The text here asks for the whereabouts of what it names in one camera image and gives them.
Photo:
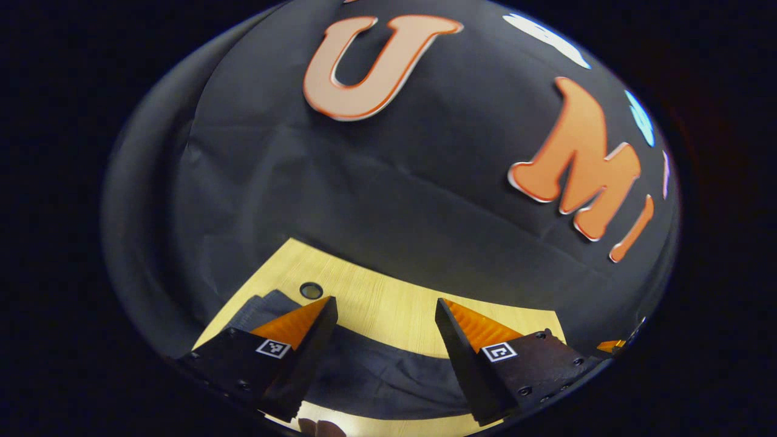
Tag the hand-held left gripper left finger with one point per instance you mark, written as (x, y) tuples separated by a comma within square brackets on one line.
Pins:
[(309, 358)]

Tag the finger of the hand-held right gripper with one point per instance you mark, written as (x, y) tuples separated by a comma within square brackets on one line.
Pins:
[(610, 346)]

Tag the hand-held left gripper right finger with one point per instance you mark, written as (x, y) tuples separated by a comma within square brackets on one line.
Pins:
[(461, 358)]

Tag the dark jeans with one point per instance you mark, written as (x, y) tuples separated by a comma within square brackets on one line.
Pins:
[(376, 376)]

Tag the black backdrop cloth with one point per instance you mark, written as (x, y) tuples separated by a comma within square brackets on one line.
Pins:
[(388, 182)]

